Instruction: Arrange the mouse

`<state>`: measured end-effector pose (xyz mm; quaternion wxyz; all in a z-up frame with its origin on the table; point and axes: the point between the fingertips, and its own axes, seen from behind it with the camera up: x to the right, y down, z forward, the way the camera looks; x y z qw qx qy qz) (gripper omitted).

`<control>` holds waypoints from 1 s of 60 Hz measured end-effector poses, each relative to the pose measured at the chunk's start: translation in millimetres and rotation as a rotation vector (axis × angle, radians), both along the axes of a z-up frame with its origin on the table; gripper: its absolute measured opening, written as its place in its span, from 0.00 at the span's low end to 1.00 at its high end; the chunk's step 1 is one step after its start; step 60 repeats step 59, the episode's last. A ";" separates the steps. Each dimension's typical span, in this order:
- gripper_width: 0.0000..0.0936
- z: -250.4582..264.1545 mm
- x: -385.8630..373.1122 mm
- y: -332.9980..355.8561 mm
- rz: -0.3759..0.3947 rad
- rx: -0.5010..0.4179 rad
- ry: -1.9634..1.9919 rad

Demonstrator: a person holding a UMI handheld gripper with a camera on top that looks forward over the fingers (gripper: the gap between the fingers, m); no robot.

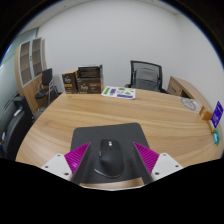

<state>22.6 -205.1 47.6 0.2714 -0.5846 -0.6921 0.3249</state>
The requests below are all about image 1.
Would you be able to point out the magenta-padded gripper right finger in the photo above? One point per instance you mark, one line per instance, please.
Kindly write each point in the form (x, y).
(147, 159)

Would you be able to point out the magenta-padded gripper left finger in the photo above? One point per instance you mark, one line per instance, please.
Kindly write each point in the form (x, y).
(76, 159)

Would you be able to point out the black computer mouse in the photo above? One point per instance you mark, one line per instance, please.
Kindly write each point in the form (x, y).
(110, 158)

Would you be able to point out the dark grey mouse pad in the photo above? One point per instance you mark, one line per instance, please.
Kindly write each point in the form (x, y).
(110, 131)

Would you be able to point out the black leather office chair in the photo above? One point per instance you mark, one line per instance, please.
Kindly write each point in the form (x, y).
(15, 126)

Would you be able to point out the white printed leaflet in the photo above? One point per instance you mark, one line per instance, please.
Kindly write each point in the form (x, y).
(118, 92)

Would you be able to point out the orange box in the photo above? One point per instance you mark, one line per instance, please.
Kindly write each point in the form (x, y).
(205, 114)

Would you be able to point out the green flat box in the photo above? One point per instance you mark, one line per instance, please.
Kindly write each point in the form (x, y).
(217, 136)

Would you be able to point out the wide brown cardboard box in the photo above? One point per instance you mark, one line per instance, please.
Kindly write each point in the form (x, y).
(90, 86)

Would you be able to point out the tall brown cardboard box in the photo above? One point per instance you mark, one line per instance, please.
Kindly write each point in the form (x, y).
(69, 82)

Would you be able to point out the wooden side desk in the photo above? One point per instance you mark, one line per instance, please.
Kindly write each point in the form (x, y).
(185, 88)

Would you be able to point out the grey mesh office chair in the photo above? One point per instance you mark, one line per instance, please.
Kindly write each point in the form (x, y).
(146, 78)

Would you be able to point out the small black chair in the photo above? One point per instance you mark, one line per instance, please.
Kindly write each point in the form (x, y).
(46, 83)

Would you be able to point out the purple card package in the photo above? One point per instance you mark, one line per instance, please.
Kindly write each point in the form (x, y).
(217, 115)

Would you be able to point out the black box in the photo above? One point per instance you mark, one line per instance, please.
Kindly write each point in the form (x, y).
(90, 71)

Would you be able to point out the wooden shelf unit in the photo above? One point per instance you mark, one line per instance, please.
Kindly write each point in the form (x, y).
(28, 70)

